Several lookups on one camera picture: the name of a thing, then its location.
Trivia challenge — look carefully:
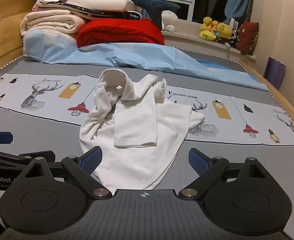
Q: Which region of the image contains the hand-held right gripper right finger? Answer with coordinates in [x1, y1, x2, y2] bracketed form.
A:
[178, 148, 270, 200]

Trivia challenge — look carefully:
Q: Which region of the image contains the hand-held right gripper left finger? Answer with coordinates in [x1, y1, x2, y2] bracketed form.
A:
[19, 146, 112, 200]

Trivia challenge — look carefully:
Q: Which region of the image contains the white long-sleeved shirt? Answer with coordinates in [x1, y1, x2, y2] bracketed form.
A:
[79, 68, 205, 191]

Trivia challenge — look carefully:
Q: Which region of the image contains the light blue sheet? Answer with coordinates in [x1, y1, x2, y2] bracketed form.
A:
[22, 28, 270, 92]

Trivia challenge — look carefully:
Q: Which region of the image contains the purple bag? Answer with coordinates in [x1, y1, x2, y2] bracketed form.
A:
[263, 57, 286, 90]

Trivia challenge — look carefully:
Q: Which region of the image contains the white window sill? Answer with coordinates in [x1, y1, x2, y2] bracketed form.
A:
[161, 30, 257, 62]

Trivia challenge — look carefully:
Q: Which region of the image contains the cream folded blanket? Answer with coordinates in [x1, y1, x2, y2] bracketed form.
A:
[19, 10, 87, 37]

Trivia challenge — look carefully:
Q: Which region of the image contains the red folded blanket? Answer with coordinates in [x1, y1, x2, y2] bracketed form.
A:
[76, 19, 165, 48]

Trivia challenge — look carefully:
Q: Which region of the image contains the yellow plush toy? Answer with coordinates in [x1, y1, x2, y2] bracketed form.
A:
[216, 22, 235, 42]
[199, 17, 219, 42]

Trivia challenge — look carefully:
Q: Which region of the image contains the dark red cushion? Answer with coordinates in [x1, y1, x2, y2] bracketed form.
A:
[236, 20, 259, 55]

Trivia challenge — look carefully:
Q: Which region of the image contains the white plush toy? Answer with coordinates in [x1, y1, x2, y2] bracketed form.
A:
[161, 10, 179, 32]

